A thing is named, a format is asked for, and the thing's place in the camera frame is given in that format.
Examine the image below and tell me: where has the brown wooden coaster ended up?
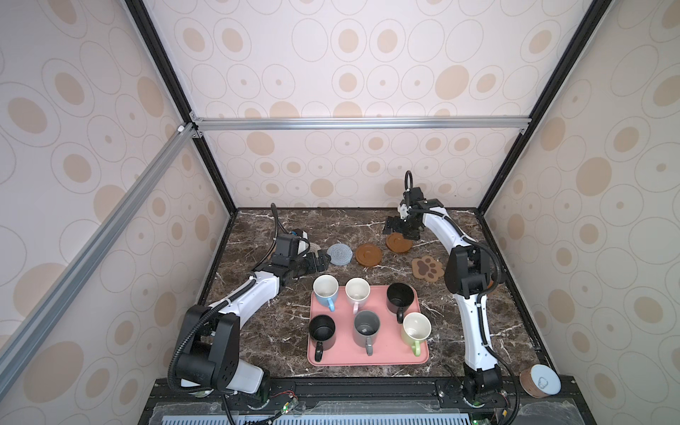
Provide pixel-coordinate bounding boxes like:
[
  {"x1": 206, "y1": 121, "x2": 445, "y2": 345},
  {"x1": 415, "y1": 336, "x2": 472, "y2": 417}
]
[
  {"x1": 355, "y1": 244, "x2": 383, "y2": 267},
  {"x1": 386, "y1": 233, "x2": 414, "y2": 254}
]

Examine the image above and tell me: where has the brown paw shaped coaster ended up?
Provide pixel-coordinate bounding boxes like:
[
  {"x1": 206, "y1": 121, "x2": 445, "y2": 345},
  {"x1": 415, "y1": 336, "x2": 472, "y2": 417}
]
[{"x1": 412, "y1": 255, "x2": 444, "y2": 283}]

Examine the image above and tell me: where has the blue grey round coaster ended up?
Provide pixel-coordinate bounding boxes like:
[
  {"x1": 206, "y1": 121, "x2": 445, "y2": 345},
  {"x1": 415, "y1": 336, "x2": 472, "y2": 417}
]
[{"x1": 327, "y1": 243, "x2": 353, "y2": 267}]

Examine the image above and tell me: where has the light grey woven coaster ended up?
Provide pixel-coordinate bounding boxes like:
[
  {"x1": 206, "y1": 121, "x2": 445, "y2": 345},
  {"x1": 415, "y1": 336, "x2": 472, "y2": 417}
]
[{"x1": 310, "y1": 244, "x2": 326, "y2": 256}]

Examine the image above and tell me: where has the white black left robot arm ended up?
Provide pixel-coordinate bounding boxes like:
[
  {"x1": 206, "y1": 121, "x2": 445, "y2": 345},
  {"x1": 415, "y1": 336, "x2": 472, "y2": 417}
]
[{"x1": 168, "y1": 204, "x2": 330, "y2": 402}]

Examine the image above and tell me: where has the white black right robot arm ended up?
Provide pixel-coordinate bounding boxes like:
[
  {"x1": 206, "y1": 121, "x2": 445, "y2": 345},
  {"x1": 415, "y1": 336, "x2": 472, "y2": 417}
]
[{"x1": 384, "y1": 171, "x2": 513, "y2": 407}]

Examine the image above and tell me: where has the blue mug white inside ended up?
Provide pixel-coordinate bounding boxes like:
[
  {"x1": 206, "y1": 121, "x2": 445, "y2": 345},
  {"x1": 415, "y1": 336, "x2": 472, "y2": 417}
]
[{"x1": 313, "y1": 274, "x2": 339, "y2": 312}]

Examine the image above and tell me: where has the white pink mug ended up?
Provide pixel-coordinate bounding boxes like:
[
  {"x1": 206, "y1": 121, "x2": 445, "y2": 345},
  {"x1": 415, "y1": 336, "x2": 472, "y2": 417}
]
[{"x1": 345, "y1": 277, "x2": 371, "y2": 315}]

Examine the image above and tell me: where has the black mug lower left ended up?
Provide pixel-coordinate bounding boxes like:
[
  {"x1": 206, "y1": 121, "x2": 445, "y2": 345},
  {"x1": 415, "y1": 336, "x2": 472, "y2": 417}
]
[{"x1": 308, "y1": 314, "x2": 336, "y2": 363}]

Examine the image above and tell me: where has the black mug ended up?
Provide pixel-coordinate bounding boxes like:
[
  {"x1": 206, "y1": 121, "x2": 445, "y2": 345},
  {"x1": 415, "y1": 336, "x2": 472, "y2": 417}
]
[
  {"x1": 308, "y1": 314, "x2": 336, "y2": 363},
  {"x1": 386, "y1": 283, "x2": 415, "y2": 324}
]

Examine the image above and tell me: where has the black mug upper right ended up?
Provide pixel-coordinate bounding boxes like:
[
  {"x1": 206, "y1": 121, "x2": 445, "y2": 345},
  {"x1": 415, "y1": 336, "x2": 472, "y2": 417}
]
[{"x1": 386, "y1": 283, "x2": 415, "y2": 324}]

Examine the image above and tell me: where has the grey mug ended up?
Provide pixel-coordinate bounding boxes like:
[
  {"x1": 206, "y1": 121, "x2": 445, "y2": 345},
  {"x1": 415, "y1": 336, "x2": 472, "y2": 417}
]
[{"x1": 352, "y1": 310, "x2": 381, "y2": 356}]

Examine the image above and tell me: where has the light green mug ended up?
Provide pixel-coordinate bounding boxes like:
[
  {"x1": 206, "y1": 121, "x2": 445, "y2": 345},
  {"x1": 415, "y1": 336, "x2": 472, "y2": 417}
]
[{"x1": 401, "y1": 313, "x2": 432, "y2": 357}]

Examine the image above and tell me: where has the pink rectangular tray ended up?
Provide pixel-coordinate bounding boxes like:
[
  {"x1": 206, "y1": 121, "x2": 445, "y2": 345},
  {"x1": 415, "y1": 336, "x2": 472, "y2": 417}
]
[{"x1": 306, "y1": 284, "x2": 430, "y2": 368}]

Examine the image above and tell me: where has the horizontal aluminium bar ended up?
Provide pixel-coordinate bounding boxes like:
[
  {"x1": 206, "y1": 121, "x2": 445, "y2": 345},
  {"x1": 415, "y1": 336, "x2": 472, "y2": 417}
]
[{"x1": 194, "y1": 115, "x2": 531, "y2": 132}]

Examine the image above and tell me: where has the diagonal aluminium bar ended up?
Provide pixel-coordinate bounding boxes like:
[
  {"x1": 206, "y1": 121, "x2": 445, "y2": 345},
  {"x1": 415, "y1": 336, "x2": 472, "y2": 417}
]
[{"x1": 1, "y1": 122, "x2": 197, "y2": 397}]

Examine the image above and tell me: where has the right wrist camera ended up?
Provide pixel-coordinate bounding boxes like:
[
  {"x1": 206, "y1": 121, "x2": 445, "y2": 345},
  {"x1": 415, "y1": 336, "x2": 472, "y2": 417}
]
[{"x1": 398, "y1": 187, "x2": 430, "y2": 220}]

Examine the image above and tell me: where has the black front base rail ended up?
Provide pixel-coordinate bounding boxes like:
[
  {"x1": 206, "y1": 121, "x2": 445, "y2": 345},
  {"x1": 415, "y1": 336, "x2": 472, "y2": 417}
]
[{"x1": 140, "y1": 375, "x2": 595, "y2": 424}]

